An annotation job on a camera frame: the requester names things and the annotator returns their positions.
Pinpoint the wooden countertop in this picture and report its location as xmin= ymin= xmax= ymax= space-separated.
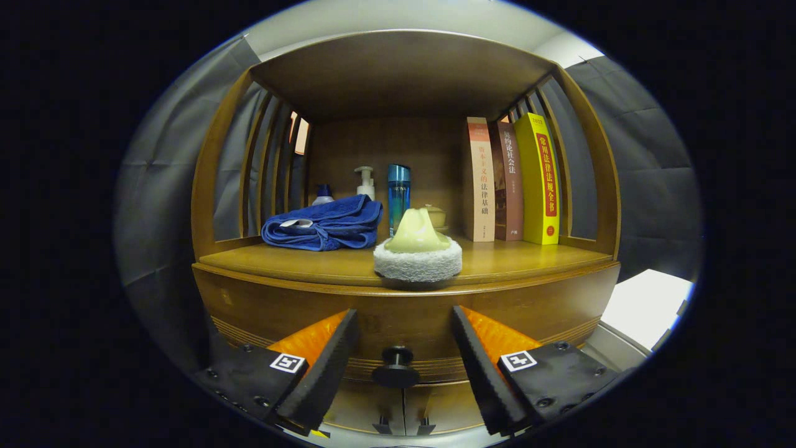
xmin=198 ymin=235 xmax=613 ymax=288

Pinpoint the beige book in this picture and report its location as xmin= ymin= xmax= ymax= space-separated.
xmin=465 ymin=117 xmax=496 ymax=243

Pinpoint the black backdrop cloth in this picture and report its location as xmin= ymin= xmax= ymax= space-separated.
xmin=113 ymin=34 xmax=703 ymax=374

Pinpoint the tall blue glass bottle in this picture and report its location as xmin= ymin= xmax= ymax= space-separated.
xmin=387 ymin=164 xmax=412 ymax=238

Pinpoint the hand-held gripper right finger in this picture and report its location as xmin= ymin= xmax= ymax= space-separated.
xmin=450 ymin=305 xmax=622 ymax=436

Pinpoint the wooden cabinet door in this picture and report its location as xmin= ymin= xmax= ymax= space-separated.
xmin=323 ymin=376 xmax=406 ymax=435
xmin=404 ymin=380 xmax=486 ymax=435

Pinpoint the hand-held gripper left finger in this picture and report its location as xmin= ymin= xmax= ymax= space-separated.
xmin=192 ymin=309 xmax=360 ymax=436

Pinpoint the white table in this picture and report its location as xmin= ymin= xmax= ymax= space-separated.
xmin=585 ymin=269 xmax=694 ymax=374

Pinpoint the yellow book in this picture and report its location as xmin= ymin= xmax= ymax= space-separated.
xmin=514 ymin=113 xmax=560 ymax=245

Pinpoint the brown book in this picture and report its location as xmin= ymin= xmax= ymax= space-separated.
xmin=490 ymin=121 xmax=524 ymax=241

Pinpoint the blue folded towel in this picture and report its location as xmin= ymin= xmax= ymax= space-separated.
xmin=261 ymin=194 xmax=384 ymax=252

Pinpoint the wooden cabinet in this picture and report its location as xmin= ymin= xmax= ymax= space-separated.
xmin=190 ymin=29 xmax=622 ymax=436

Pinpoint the white pump bottle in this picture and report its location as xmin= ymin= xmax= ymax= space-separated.
xmin=354 ymin=166 xmax=376 ymax=201

